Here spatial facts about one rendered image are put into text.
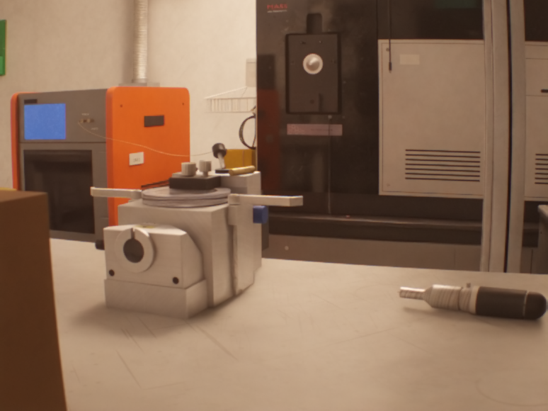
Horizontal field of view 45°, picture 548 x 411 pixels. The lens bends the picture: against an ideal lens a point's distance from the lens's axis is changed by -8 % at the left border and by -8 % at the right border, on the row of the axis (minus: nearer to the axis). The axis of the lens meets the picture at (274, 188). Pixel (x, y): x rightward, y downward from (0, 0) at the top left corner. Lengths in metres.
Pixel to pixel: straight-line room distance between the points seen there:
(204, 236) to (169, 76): 3.07
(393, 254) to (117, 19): 2.32
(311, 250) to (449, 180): 0.47
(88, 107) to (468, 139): 1.08
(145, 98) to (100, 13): 2.08
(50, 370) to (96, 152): 1.61
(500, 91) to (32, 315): 1.14
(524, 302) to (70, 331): 0.39
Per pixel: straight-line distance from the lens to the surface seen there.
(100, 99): 1.81
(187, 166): 0.71
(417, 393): 0.46
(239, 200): 0.66
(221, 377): 0.49
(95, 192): 0.74
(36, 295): 0.21
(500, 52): 1.29
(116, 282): 0.65
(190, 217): 0.64
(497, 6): 1.30
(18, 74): 4.32
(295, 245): 2.16
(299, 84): 2.20
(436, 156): 2.09
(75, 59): 4.03
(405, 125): 2.11
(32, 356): 0.21
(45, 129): 1.92
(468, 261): 2.06
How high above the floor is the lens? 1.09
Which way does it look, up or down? 7 degrees down
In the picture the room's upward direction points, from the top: straight up
